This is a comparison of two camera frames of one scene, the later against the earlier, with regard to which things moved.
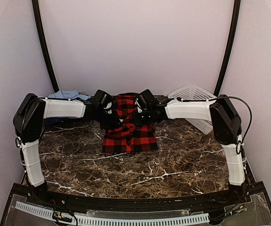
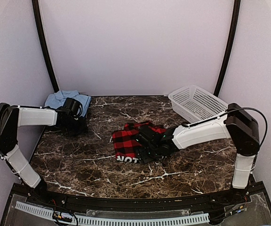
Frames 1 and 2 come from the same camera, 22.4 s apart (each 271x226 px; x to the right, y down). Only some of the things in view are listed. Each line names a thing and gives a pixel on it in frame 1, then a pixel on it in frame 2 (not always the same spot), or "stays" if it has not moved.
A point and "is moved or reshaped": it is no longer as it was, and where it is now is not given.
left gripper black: [113, 125] -> [83, 127]
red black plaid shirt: [128, 137] is moved or reshaped
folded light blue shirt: [68, 95] stays
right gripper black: [137, 121] -> [142, 157]
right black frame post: [236, 8] stays
